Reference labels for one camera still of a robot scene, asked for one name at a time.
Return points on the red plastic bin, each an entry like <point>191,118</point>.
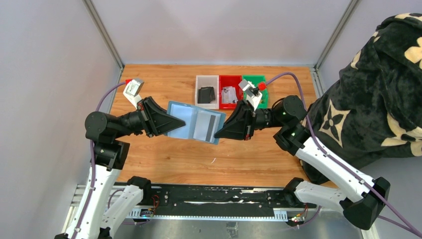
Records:
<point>230,80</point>

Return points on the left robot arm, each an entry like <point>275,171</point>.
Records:
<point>93,220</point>

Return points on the black floral blanket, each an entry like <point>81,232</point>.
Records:
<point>374,110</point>

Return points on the black wallet in white bin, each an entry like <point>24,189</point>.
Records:
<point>206,95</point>

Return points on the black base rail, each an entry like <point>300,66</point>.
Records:
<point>219,202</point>

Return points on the blue card holder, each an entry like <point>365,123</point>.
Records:
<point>188,113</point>

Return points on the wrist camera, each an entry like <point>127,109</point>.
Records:
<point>132,90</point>
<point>253,93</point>

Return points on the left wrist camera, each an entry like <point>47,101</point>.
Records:
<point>132,90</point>

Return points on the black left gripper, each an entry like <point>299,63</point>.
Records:
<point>147,118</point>

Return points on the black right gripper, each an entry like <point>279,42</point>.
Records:
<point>249,119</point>

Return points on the green plastic bin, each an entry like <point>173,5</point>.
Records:
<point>255,80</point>

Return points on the white card in red bin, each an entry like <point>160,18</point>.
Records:
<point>228,95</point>

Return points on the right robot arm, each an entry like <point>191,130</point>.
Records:
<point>359,197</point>

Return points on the white magnetic stripe card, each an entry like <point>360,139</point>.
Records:
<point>207,123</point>

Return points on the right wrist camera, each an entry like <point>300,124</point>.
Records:
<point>253,93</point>

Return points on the white plastic bin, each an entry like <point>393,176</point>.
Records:
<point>205,81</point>

